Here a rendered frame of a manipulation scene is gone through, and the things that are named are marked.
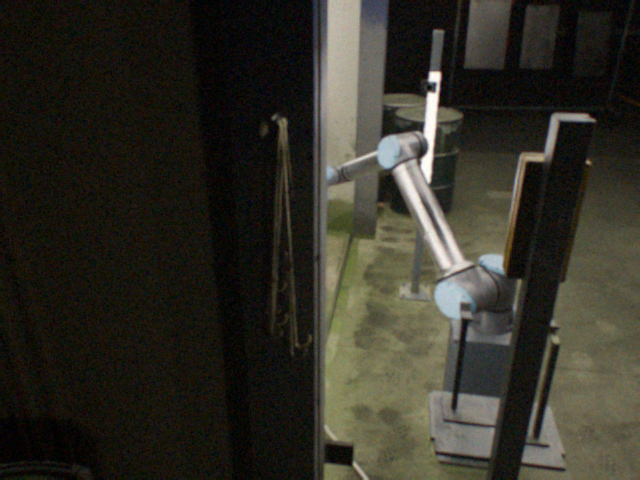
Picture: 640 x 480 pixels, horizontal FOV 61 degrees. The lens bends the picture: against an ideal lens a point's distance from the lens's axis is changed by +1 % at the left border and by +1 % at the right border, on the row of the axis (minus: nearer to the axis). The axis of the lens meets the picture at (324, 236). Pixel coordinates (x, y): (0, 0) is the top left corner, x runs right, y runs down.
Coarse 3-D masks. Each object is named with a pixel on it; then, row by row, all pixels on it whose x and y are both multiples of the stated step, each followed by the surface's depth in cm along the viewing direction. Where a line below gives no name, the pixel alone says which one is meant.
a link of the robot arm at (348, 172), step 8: (424, 136) 210; (424, 144) 208; (376, 152) 235; (424, 152) 209; (360, 160) 245; (368, 160) 239; (376, 160) 234; (336, 168) 257; (344, 168) 255; (352, 168) 249; (360, 168) 244; (368, 168) 240; (376, 168) 237; (384, 168) 236; (344, 176) 256; (352, 176) 253; (360, 176) 250; (336, 184) 259
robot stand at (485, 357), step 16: (480, 336) 204; (496, 336) 204; (448, 352) 229; (480, 352) 204; (496, 352) 203; (448, 368) 225; (464, 368) 208; (480, 368) 207; (496, 368) 206; (448, 384) 221; (464, 384) 212; (480, 384) 210; (496, 384) 209; (448, 464) 228; (464, 464) 227; (480, 464) 226
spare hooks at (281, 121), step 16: (288, 160) 110; (288, 176) 112; (288, 224) 111; (272, 240) 115; (288, 240) 113; (272, 256) 116; (288, 256) 115; (272, 272) 117; (288, 272) 117; (272, 288) 119; (272, 304) 121; (272, 320) 123; (304, 352) 124
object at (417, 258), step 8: (440, 32) 286; (440, 40) 288; (432, 48) 290; (440, 48) 289; (432, 56) 292; (440, 56) 291; (432, 64) 293; (440, 64) 293; (416, 232) 337; (416, 240) 338; (416, 248) 341; (416, 256) 343; (416, 264) 345; (416, 272) 348; (416, 280) 350; (416, 288) 353
